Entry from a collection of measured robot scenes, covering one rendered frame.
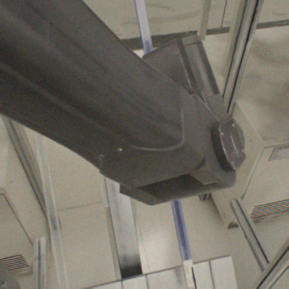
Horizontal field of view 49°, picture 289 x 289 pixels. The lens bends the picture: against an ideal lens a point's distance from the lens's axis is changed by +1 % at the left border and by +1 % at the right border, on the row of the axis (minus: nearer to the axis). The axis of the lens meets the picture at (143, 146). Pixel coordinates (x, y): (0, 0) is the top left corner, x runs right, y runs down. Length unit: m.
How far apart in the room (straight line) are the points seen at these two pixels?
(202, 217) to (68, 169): 0.73
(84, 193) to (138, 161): 1.43
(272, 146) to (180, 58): 0.81
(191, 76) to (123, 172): 0.12
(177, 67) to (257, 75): 1.02
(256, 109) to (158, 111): 0.97
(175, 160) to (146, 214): 1.34
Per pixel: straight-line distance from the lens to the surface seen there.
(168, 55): 0.28
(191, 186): 0.22
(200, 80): 0.29
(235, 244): 1.50
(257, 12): 0.98
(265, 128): 1.06
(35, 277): 1.11
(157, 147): 0.17
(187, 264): 0.51
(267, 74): 1.30
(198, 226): 1.51
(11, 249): 1.22
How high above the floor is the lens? 1.31
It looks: 48 degrees down
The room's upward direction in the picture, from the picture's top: straight up
